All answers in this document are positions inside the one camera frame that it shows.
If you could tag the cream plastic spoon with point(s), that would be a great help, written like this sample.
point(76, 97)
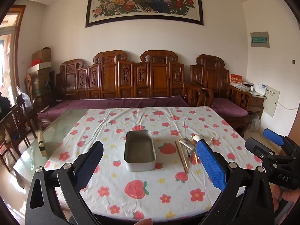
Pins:
point(196, 137)

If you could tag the strawberry print tablecloth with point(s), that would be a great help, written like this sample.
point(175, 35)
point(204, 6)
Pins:
point(145, 192)

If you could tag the wooden side table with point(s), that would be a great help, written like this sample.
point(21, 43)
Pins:
point(256, 103)

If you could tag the white electrical cabinet door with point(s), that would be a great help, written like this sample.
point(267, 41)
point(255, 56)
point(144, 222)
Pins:
point(271, 102)

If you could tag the long purple seat cushion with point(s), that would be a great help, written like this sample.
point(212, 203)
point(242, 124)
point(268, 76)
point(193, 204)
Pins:
point(112, 103)

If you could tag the metal tin container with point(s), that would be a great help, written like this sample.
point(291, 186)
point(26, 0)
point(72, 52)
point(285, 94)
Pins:
point(139, 152)

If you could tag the person's left hand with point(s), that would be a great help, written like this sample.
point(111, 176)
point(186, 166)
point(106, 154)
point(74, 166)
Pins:
point(143, 222)

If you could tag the framed peacock painting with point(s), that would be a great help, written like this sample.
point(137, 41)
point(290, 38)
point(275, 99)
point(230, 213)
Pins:
point(143, 2)

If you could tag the large cardboard box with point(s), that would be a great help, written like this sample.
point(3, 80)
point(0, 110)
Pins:
point(43, 76)

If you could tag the wooden door frame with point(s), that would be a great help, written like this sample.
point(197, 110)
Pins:
point(17, 46)

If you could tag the dark jacket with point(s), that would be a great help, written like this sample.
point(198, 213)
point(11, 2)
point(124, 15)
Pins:
point(3, 104)

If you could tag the white flat box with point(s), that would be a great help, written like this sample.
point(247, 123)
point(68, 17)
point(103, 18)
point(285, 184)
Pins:
point(39, 66)

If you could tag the wooden dining chair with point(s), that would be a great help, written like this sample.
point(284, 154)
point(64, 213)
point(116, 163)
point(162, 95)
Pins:
point(23, 107)
point(11, 126)

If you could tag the person's right hand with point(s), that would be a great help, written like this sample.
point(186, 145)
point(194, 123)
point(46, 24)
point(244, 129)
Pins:
point(291, 195)

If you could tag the grey wall panel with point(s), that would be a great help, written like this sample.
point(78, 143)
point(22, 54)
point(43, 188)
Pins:
point(259, 39)

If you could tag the square purple seat cushion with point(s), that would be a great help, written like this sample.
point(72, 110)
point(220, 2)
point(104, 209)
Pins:
point(228, 106)

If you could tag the grey duster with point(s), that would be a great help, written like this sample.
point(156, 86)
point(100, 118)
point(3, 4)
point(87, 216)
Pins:
point(255, 121)

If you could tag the red gift box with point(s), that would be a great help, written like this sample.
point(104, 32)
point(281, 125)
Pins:
point(236, 79)

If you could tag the carved wooden sofa bench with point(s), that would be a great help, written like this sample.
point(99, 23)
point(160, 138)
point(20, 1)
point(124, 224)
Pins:
point(112, 77)

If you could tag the carved wooden armchair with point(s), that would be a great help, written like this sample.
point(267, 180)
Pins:
point(211, 75)

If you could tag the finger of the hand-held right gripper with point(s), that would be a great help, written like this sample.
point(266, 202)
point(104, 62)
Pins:
point(256, 146)
point(273, 137)

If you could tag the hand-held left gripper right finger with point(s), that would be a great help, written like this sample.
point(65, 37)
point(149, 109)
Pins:
point(209, 164)

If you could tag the clear plastic bag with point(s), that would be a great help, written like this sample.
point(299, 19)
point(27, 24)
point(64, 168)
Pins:
point(24, 98)

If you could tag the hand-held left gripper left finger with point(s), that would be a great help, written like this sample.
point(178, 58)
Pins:
point(92, 159)

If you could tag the cream plastic fork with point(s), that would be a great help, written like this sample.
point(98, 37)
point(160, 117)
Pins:
point(214, 139)

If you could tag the brown cardboard box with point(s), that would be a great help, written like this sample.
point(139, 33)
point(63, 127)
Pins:
point(43, 55)

